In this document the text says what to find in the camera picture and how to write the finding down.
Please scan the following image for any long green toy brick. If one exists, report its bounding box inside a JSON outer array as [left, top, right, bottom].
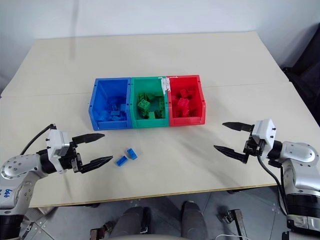
[[157, 96, 166, 119]]

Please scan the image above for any metal frame bracket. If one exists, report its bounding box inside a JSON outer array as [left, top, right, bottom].
[[218, 208, 249, 239], [89, 220, 117, 240]]

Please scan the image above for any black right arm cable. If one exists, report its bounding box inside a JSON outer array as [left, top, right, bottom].
[[256, 154, 289, 216]]

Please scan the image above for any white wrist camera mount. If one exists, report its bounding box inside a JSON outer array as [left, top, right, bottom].
[[250, 118, 276, 160], [45, 129, 72, 174]]

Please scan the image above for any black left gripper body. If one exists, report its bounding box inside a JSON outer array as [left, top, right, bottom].
[[59, 140, 85, 175]]

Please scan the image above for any thin white cable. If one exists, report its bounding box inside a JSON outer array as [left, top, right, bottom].
[[216, 234, 247, 240]]

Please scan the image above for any red plastic bin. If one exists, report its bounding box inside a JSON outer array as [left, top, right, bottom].
[[165, 74, 207, 127]]

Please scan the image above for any large red toy brick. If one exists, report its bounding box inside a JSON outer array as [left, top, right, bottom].
[[176, 98, 191, 113]]

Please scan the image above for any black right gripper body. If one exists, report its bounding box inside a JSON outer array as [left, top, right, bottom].
[[242, 135, 264, 158]]

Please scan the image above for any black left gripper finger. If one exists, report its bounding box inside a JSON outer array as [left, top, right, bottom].
[[79, 155, 115, 175], [71, 133, 106, 147]]

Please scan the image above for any large green toy brick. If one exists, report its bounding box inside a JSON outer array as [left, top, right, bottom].
[[136, 98, 152, 114]]

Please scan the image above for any dark grey rounded shape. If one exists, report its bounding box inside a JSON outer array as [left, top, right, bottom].
[[116, 205, 152, 238], [180, 200, 205, 236]]

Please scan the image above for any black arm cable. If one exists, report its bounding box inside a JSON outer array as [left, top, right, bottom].
[[19, 123, 57, 156], [256, 154, 289, 216]]

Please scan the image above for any blue plastic bin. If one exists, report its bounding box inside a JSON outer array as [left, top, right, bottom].
[[88, 77, 133, 132]]

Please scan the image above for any green plastic bin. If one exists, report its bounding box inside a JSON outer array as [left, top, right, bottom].
[[129, 75, 170, 129]]

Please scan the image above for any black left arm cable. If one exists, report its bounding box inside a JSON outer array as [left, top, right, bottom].
[[19, 123, 57, 156]]

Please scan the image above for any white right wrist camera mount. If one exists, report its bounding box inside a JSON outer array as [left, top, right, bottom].
[[250, 118, 276, 160]]

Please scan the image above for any black fabric chair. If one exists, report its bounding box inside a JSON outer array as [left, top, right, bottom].
[[281, 23, 320, 126]]

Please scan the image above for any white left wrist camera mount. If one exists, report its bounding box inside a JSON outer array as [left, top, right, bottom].
[[45, 129, 72, 174]]

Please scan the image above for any white torn tape label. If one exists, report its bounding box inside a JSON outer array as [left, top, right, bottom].
[[159, 76, 171, 95]]

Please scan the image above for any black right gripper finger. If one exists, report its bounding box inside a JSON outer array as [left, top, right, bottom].
[[212, 144, 250, 165], [221, 121, 256, 133]]

